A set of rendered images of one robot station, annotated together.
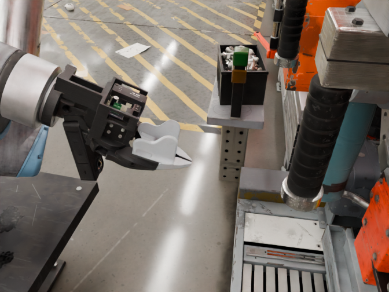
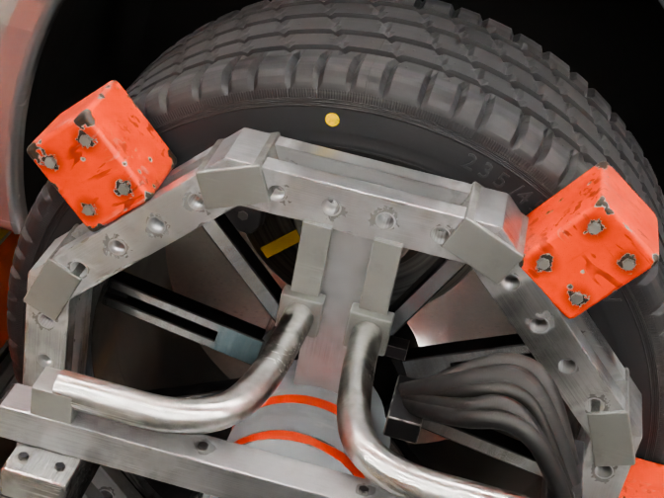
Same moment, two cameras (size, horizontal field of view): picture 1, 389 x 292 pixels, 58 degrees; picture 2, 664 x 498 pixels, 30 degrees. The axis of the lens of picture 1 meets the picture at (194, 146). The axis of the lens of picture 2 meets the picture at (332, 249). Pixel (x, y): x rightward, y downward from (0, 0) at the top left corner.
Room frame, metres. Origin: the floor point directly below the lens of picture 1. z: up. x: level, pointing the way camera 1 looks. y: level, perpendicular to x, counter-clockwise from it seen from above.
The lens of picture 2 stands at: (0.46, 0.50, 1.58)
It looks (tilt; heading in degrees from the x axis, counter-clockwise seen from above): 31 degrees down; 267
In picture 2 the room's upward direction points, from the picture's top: 11 degrees clockwise
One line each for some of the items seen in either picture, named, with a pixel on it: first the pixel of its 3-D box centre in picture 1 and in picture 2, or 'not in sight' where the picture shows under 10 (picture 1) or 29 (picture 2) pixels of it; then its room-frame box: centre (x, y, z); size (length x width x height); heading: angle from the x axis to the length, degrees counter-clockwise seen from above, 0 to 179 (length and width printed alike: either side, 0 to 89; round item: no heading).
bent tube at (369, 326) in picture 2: not in sight; (446, 382); (0.32, -0.24, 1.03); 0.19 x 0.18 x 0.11; 81
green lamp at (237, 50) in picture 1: (241, 56); not in sight; (0.87, -0.12, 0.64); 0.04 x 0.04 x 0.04; 81
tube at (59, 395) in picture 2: not in sight; (193, 315); (0.52, -0.27, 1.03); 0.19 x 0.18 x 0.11; 81
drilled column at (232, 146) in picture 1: (234, 134); not in sight; (1.09, -0.16, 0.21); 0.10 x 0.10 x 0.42; 81
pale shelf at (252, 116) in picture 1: (238, 87); not in sight; (1.06, -0.15, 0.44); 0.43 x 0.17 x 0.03; 171
